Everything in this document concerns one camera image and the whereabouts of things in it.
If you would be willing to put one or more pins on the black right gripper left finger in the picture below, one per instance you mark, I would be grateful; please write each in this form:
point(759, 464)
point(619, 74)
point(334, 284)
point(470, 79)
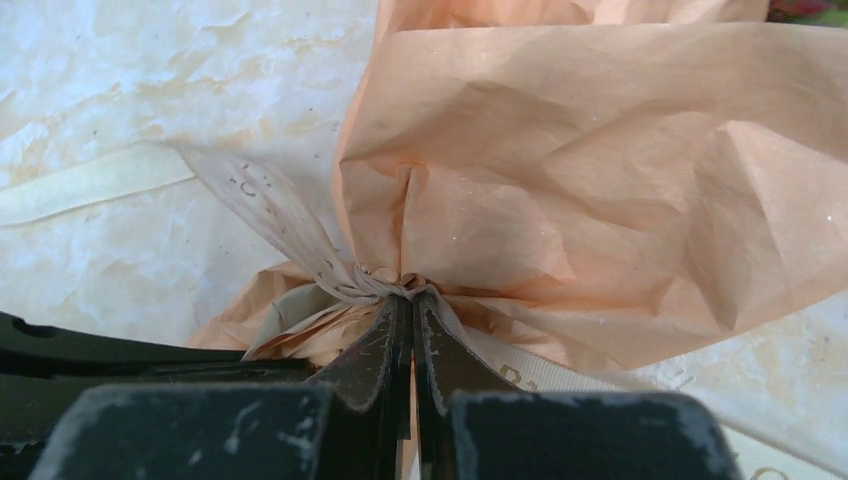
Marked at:
point(347, 421)

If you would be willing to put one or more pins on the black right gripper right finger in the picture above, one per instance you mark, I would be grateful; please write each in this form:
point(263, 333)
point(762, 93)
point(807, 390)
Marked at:
point(475, 424)

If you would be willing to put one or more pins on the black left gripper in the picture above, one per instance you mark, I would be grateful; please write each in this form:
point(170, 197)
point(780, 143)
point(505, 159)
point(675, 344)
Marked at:
point(44, 369)

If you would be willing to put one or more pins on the cream ribbon bow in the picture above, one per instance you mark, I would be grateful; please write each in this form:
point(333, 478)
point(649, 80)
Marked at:
point(560, 280)

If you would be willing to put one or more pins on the orange paper bouquet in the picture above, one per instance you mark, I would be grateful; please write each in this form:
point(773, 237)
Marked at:
point(564, 79)

